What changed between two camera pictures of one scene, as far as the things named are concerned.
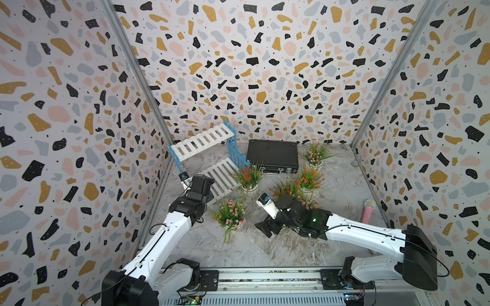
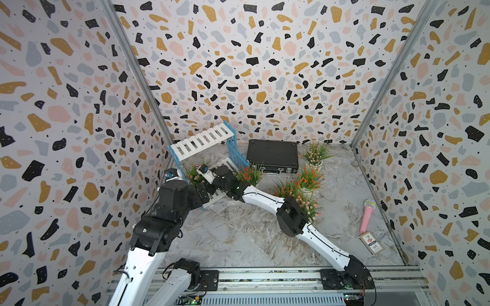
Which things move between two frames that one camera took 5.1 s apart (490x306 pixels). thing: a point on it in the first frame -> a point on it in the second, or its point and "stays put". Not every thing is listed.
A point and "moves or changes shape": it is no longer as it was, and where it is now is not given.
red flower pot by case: x=247 y=180 stays put
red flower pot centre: x=290 y=188 stays put
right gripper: x=269 y=222 -> x=217 y=176
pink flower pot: x=230 y=215 moves or changes shape
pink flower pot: x=315 y=153 stays put
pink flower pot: x=309 y=204 stays put
